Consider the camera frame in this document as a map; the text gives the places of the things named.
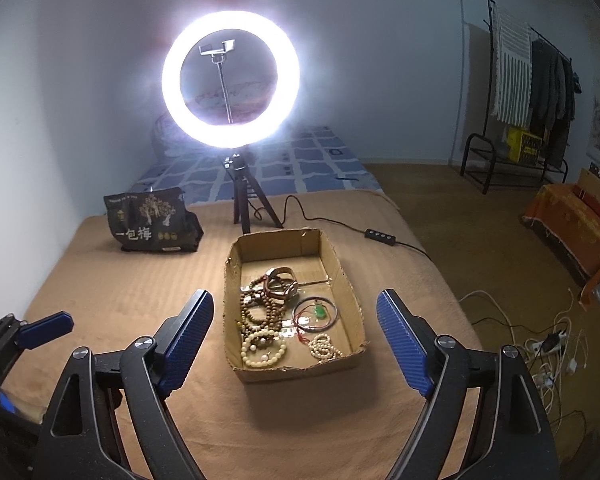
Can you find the black metal clothes rack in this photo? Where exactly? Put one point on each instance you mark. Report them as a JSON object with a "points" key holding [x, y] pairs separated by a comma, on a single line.
{"points": [[480, 135]]}

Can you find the thin dark bangle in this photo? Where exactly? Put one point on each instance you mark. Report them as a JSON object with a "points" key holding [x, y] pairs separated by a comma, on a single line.
{"points": [[335, 316]]}

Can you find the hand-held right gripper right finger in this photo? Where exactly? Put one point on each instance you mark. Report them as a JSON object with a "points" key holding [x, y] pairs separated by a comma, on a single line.
{"points": [[402, 345]]}

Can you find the cardboard box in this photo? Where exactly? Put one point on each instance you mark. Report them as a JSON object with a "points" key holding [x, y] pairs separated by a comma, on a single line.
{"points": [[285, 245]]}

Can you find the yellow crate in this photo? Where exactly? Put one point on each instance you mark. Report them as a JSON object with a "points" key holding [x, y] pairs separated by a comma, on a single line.
{"points": [[522, 145]]}

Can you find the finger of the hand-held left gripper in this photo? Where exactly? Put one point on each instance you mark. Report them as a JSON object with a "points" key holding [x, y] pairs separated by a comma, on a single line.
{"points": [[45, 330]]}

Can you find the black printed snack bag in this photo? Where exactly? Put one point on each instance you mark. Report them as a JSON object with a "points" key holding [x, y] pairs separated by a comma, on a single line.
{"points": [[150, 230]]}

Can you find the green pendant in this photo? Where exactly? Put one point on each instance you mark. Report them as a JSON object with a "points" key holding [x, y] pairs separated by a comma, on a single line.
{"points": [[321, 314]]}

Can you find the black tripod stand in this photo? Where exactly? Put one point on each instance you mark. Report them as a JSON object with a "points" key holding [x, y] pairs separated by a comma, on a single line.
{"points": [[240, 190]]}

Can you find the dark patterned pillow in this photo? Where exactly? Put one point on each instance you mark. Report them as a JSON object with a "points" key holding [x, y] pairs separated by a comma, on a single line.
{"points": [[160, 135]]}

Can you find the blue checked bedsheet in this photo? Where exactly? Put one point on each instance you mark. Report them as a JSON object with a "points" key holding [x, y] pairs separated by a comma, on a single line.
{"points": [[320, 160]]}

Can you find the white power strip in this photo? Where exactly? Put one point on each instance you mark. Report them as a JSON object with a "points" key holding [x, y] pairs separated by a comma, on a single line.
{"points": [[535, 346]]}

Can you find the metal phone holder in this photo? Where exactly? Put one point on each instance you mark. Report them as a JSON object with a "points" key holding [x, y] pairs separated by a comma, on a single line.
{"points": [[217, 49]]}

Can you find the orange covered bench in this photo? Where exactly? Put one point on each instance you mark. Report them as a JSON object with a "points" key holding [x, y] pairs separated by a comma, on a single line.
{"points": [[570, 215]]}

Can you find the white knitted cloth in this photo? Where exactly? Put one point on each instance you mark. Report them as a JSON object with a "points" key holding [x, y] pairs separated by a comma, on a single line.
{"points": [[510, 60]]}

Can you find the dark hanging clothes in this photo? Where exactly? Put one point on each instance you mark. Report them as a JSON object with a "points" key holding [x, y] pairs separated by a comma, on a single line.
{"points": [[550, 90]]}

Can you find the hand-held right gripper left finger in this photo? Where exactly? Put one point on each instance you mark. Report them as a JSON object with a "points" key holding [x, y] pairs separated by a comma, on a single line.
{"points": [[190, 340]]}

